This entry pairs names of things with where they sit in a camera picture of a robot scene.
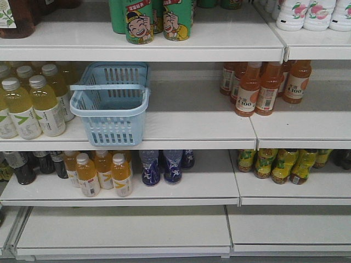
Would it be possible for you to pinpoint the orange juice bottle barcode label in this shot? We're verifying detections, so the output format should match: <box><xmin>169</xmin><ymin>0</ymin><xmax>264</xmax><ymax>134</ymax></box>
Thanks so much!
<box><xmin>254</xmin><ymin>61</ymin><xmax>281</xmax><ymax>116</ymax></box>

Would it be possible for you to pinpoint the light blue plastic basket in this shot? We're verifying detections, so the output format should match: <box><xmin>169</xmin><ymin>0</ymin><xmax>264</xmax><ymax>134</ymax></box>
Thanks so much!
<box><xmin>70</xmin><ymin>61</ymin><xmax>150</xmax><ymax>146</ymax></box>

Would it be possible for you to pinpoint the white peach drink bottle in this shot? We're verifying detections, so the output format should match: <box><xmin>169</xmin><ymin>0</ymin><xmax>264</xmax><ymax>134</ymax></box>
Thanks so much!
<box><xmin>303</xmin><ymin>0</ymin><xmax>336</xmax><ymax>31</ymax></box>
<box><xmin>276</xmin><ymin>0</ymin><xmax>309</xmax><ymax>31</ymax></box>

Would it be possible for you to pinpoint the yellow lemon tea bottle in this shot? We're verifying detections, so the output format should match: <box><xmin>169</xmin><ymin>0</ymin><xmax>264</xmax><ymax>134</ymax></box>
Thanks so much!
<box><xmin>271</xmin><ymin>148</ymin><xmax>299</xmax><ymax>184</ymax></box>
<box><xmin>289</xmin><ymin>148</ymin><xmax>318</xmax><ymax>185</ymax></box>
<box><xmin>237</xmin><ymin>149</ymin><xmax>257</xmax><ymax>173</ymax></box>
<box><xmin>254</xmin><ymin>148</ymin><xmax>278</xmax><ymax>179</ymax></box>

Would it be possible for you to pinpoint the orange C100 bottle right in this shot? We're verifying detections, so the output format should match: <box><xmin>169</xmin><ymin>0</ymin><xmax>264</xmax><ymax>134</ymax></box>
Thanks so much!
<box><xmin>282</xmin><ymin>60</ymin><xmax>312</xmax><ymax>104</ymax></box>

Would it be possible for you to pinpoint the pale yellow drink bottle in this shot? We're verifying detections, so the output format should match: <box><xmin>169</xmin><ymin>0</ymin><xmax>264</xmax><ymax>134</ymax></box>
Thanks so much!
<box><xmin>2</xmin><ymin>77</ymin><xmax>42</xmax><ymax>140</ymax></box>
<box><xmin>29</xmin><ymin>75</ymin><xmax>66</xmax><ymax>137</ymax></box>

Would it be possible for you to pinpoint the green cartoon tea can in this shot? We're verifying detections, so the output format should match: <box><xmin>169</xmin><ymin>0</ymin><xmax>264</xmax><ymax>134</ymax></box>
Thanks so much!
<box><xmin>122</xmin><ymin>0</ymin><xmax>154</xmax><ymax>44</ymax></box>
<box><xmin>163</xmin><ymin>0</ymin><xmax>192</xmax><ymax>41</ymax></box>

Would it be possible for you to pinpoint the blue sports drink bottle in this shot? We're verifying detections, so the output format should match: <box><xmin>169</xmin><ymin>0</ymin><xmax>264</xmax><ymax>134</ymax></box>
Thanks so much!
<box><xmin>181</xmin><ymin>150</ymin><xmax>195</xmax><ymax>169</ymax></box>
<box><xmin>139</xmin><ymin>150</ymin><xmax>160</xmax><ymax>186</ymax></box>
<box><xmin>163</xmin><ymin>150</ymin><xmax>183</xmax><ymax>184</ymax></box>

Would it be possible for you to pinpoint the orange vitamin drink bottle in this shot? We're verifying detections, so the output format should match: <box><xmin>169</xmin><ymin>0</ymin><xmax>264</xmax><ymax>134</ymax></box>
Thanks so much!
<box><xmin>111</xmin><ymin>153</ymin><xmax>132</xmax><ymax>197</ymax></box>
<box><xmin>94</xmin><ymin>150</ymin><xmax>114</xmax><ymax>190</ymax></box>
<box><xmin>76</xmin><ymin>153</ymin><xmax>100</xmax><ymax>197</ymax></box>

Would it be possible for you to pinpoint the white metal shelf unit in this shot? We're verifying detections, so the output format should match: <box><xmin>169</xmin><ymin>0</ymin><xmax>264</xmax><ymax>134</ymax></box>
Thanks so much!
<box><xmin>1</xmin><ymin>1</ymin><xmax>350</xmax><ymax>262</ymax></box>

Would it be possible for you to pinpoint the orange C100 juice bottle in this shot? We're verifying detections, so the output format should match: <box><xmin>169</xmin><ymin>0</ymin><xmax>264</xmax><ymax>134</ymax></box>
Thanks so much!
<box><xmin>235</xmin><ymin>61</ymin><xmax>262</xmax><ymax>117</ymax></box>

